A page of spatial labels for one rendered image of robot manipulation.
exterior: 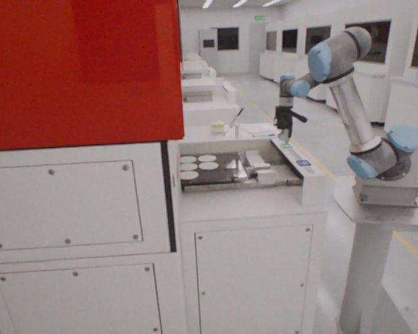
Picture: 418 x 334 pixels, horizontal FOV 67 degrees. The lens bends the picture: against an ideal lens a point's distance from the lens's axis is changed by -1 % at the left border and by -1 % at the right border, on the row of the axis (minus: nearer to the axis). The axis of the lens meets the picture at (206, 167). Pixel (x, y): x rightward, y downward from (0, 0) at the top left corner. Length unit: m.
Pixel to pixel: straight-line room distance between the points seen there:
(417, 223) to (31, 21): 1.46
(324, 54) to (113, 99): 0.69
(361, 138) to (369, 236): 0.54
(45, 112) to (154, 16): 0.41
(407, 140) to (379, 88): 4.85
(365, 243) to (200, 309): 0.82
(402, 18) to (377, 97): 1.23
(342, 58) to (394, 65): 4.99
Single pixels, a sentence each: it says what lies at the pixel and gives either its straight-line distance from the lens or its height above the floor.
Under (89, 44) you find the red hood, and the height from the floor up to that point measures 1.50.
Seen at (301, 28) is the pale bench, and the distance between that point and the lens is 10.10.
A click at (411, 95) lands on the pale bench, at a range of 5.24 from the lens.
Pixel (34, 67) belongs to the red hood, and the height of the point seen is 1.45.
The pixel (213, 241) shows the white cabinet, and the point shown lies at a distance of 1.38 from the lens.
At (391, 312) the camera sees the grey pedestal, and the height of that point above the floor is 0.16.
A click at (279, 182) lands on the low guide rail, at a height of 0.84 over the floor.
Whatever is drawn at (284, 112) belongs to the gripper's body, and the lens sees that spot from 1.69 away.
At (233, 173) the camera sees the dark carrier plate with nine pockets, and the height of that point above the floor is 0.90.
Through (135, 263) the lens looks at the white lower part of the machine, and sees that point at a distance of 1.19.
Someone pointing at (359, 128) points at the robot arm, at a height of 1.19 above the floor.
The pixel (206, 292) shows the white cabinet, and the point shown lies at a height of 0.44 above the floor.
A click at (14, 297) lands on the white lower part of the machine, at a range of 1.41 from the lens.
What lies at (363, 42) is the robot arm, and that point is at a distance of 1.24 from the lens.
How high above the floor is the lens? 1.50
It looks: 22 degrees down
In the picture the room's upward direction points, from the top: 2 degrees counter-clockwise
